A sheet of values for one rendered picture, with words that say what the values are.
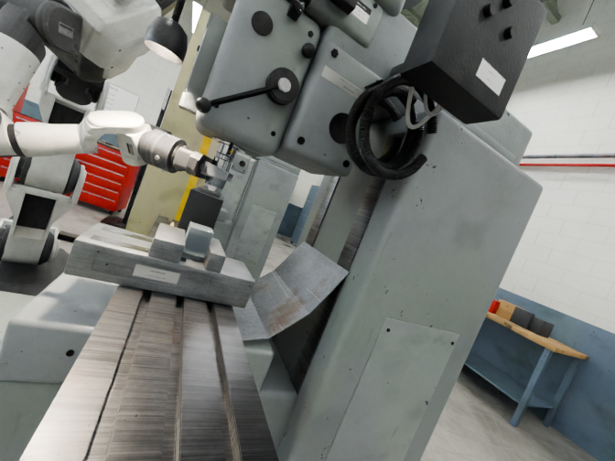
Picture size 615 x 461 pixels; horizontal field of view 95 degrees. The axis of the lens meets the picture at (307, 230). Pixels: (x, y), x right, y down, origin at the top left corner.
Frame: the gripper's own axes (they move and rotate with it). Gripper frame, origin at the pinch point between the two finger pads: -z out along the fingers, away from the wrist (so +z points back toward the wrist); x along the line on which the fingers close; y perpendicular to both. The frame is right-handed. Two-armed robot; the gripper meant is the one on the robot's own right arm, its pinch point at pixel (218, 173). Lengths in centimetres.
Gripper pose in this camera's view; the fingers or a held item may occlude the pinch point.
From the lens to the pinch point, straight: 75.2
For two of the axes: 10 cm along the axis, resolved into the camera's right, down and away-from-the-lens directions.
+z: -9.3, -3.8, -0.1
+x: 0.2, -0.7, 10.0
